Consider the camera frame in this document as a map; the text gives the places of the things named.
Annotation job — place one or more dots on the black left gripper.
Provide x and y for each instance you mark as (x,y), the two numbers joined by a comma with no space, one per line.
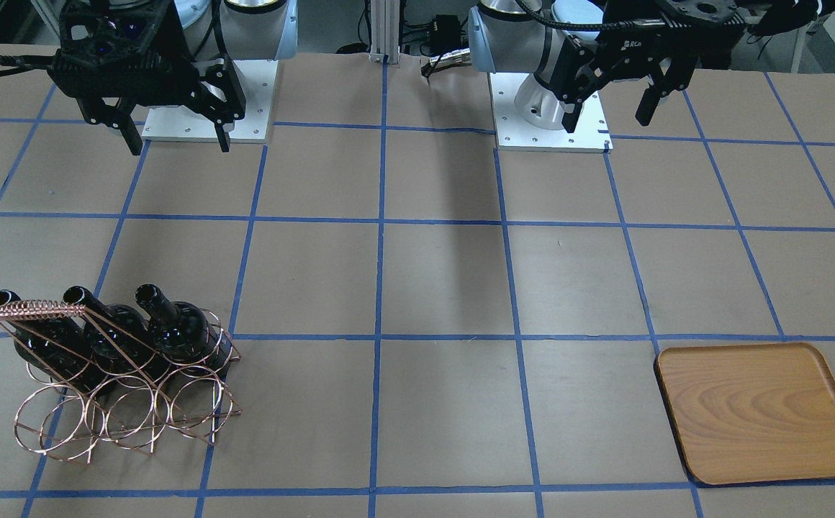
(581,59)

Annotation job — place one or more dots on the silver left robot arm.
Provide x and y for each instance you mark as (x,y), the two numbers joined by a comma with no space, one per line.
(520,36)

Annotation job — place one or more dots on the wooden tray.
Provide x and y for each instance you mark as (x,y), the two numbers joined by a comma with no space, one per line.
(750,413)

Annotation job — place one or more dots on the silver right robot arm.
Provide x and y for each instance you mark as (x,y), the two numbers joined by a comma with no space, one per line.
(257,35)

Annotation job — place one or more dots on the copper wire wine basket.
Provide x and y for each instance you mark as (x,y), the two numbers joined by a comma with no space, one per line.
(129,410)

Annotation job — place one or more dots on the aluminium frame post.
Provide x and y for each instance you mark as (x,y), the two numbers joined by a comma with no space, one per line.
(385,26)

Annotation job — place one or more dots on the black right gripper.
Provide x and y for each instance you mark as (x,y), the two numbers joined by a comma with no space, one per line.
(210,89)

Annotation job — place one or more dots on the black power adapter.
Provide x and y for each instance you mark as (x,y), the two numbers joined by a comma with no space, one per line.
(444,33)

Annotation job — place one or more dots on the dark wine bottle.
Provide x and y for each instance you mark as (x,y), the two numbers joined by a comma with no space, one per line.
(181,332)
(118,335)
(58,348)

